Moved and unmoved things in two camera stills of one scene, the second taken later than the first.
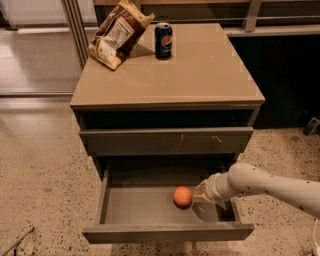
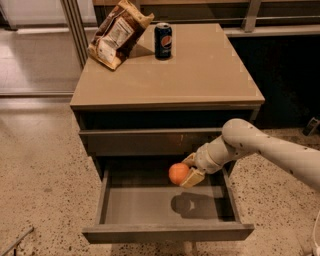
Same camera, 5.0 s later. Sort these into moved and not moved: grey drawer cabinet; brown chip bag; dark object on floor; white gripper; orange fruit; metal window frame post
Moved: white gripper; orange fruit
Not moved: metal window frame post; grey drawer cabinet; dark object on floor; brown chip bag
